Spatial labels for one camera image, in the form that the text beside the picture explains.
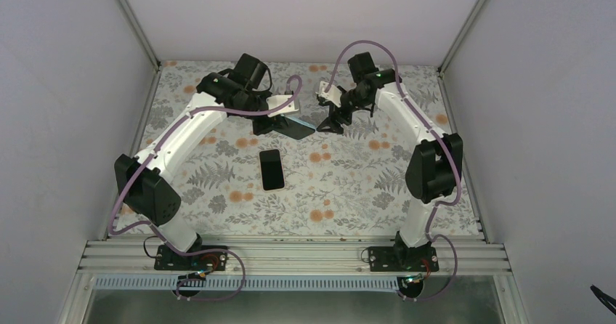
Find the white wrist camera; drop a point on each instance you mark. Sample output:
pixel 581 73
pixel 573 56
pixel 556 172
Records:
pixel 282 104
pixel 327 93

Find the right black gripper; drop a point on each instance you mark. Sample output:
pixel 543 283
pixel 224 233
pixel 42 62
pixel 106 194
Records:
pixel 331 120

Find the phone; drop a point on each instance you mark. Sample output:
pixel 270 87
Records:
pixel 271 170

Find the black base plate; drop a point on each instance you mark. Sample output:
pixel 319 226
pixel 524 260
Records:
pixel 165 259
pixel 401 258

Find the aluminium corner post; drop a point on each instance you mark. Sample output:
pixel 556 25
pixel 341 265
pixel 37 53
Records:
pixel 139 32
pixel 461 36

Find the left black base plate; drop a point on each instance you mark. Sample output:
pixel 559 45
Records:
pixel 165 259

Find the black object at edge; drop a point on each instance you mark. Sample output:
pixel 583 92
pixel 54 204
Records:
pixel 604 298

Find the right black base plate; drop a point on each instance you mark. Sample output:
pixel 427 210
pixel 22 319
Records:
pixel 401 258

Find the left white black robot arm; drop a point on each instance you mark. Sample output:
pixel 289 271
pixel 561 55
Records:
pixel 144 180

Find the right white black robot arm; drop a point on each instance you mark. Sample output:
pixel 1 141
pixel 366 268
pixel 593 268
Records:
pixel 433 175

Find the right aluminium corner post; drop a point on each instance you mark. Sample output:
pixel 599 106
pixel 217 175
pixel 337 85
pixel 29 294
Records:
pixel 461 36

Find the aluminium mounting rail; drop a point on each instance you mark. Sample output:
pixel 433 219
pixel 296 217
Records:
pixel 316 255

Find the light blue phone case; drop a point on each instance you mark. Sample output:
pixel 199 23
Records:
pixel 302 121

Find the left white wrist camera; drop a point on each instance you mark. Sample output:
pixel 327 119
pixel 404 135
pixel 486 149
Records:
pixel 282 104

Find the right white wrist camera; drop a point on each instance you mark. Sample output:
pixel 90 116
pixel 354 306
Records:
pixel 327 93

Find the slotted cable duct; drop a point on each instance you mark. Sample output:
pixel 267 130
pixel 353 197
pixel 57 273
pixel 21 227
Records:
pixel 251 283

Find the floral patterned table mat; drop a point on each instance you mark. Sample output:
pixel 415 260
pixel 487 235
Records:
pixel 349 184

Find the black smartphone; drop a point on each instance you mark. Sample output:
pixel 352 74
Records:
pixel 295 129

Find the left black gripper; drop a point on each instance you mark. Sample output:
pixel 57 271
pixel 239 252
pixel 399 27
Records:
pixel 258 128

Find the left aluminium corner post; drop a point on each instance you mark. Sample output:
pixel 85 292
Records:
pixel 139 32

